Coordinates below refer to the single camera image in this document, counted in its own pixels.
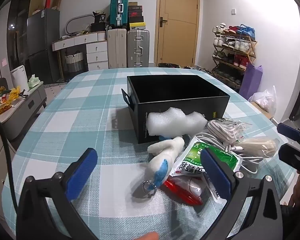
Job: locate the small brown cardboard box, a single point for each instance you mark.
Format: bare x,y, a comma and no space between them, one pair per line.
57,2

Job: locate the teal checked tablecloth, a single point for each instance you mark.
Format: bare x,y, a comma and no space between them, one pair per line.
65,120

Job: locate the person's right hand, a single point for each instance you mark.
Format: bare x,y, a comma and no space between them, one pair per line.
296,192

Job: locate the yellow plastic bag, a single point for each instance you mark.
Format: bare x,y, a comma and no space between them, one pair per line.
5,100

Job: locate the white plastic bag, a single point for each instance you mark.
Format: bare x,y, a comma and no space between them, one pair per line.
263,100

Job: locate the clear bag of shoelaces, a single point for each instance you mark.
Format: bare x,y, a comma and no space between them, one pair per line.
225,130

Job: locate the dark glass cabinet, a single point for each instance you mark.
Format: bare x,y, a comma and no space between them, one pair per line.
20,30

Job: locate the black and red shoe box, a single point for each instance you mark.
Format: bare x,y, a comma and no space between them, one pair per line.
135,11

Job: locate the red snack packet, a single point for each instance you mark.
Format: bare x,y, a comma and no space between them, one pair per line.
180,190

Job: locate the wooden shoe rack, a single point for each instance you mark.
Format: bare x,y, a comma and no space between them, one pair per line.
250,60

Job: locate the dark round mat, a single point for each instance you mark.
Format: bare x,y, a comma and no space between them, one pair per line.
166,65

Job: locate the white and blue plush toy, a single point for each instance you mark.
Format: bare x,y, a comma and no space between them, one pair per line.
162,152

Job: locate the pink note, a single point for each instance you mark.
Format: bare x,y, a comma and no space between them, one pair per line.
4,61

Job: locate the oval mirror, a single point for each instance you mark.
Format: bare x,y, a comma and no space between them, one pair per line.
76,23

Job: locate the silver suitcase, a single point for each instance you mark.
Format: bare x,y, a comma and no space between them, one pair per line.
138,47

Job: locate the beige item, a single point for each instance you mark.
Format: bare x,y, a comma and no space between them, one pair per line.
257,146

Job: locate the person's left hand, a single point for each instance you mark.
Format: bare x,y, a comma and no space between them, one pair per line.
147,236

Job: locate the wooden door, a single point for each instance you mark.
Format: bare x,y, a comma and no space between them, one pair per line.
177,22

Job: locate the black cardboard box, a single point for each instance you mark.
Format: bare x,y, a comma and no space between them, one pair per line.
170,92

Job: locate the grey refrigerator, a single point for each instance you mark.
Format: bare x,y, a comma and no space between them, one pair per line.
43,45

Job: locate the brown shoe box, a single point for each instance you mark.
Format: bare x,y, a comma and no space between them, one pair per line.
135,3

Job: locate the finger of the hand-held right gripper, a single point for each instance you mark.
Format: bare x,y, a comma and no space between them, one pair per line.
290,132
291,155

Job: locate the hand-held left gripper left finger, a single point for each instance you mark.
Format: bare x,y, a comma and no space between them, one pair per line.
82,173

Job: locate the rows of assorted shoes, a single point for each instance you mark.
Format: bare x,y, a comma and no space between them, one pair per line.
233,43

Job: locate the yellow and black shoe box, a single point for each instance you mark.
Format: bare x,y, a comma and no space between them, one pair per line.
137,26

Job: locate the purple bag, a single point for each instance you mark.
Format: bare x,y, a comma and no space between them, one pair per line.
251,82

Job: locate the large black bag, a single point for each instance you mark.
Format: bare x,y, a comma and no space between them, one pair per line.
98,27

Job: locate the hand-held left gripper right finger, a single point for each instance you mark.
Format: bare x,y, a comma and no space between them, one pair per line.
215,175

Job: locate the red paper bag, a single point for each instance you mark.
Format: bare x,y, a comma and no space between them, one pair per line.
48,2

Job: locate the beige suitcase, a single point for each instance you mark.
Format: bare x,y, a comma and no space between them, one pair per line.
117,47

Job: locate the small black printed bag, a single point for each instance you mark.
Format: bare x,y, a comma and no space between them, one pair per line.
99,17

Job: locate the pile of loose shoes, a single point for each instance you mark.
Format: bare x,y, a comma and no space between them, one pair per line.
190,67

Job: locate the white bin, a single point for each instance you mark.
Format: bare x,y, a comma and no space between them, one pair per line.
19,78

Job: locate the white foam wrap piece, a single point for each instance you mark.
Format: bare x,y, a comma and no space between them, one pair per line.
175,121

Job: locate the grey low cabinet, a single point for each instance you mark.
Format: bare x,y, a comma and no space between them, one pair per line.
22,115

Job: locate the teal suitcase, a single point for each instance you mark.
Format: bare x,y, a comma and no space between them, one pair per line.
118,10

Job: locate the grey laundry basket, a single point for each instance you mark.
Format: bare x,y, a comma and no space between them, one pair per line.
75,63

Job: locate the white dresser with drawers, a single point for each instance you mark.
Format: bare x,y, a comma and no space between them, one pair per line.
96,52

